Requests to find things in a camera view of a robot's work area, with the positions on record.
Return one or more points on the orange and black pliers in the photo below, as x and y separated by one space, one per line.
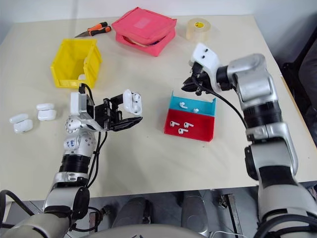
97 28

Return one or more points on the white earbud case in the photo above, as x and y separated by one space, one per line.
127 104
81 77
47 115
23 126

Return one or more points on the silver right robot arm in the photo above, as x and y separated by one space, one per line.
255 81

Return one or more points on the grey robot torso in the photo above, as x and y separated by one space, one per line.
148 231

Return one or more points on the yellow plastic bin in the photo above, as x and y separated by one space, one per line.
64 57

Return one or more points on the dark rounded shape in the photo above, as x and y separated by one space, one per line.
195 209
133 212

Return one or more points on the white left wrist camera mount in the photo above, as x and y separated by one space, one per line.
76 102

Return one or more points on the metal frame bar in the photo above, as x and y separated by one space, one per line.
93 219
231 210

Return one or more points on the clear tape roll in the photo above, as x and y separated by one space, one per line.
198 32

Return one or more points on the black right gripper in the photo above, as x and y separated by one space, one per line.
201 79

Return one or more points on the red and blue tray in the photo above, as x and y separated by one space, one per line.
198 126

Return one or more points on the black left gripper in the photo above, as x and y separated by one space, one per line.
106 116

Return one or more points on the pink fabric pouch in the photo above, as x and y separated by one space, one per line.
141 29

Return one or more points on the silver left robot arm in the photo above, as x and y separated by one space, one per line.
74 146

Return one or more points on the white earbud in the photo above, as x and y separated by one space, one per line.
173 123
135 99
187 124
182 104
196 109
182 131

